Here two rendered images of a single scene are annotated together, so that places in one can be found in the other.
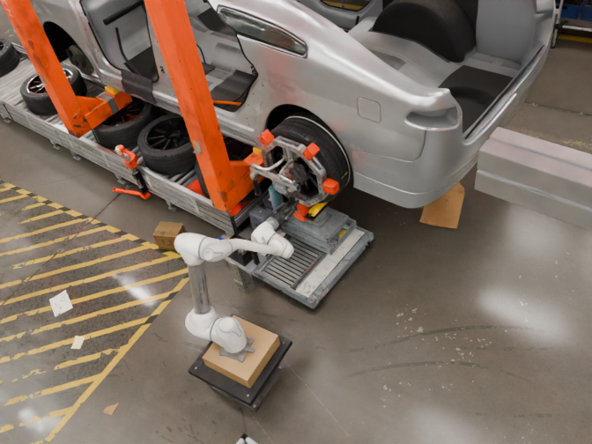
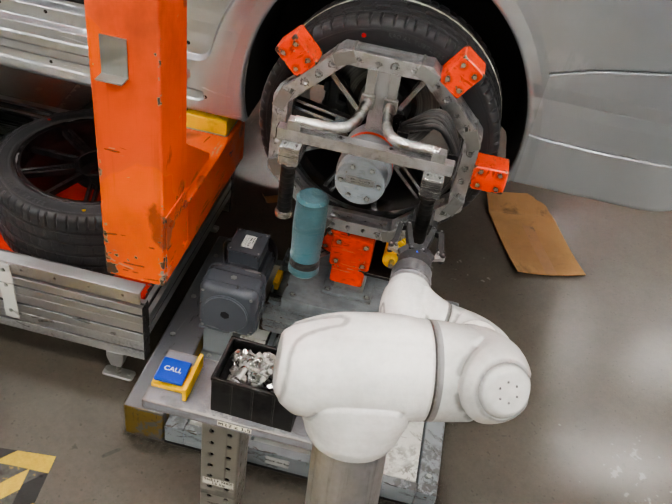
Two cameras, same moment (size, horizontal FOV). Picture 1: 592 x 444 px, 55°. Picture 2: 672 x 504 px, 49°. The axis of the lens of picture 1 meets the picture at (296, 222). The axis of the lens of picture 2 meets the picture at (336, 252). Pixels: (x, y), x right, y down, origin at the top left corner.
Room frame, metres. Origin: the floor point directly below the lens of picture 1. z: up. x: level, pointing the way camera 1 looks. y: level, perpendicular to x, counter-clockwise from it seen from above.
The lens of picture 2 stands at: (1.87, 1.07, 1.85)
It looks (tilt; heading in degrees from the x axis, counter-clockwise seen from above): 39 degrees down; 320
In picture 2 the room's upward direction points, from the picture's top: 10 degrees clockwise
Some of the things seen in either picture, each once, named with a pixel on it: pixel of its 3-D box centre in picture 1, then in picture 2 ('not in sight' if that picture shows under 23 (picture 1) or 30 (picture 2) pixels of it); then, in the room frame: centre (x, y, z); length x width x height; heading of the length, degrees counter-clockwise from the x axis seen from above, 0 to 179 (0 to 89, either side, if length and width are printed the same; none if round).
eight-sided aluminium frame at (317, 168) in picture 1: (294, 172); (371, 148); (3.13, -0.06, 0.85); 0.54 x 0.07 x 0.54; 44
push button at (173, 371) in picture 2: not in sight; (173, 372); (2.97, 0.58, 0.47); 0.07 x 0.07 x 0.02; 44
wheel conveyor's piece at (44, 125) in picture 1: (66, 107); not in sight; (5.76, 2.27, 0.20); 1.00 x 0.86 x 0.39; 44
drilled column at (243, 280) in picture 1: (240, 271); (225, 451); (2.87, 0.49, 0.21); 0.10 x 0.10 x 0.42; 44
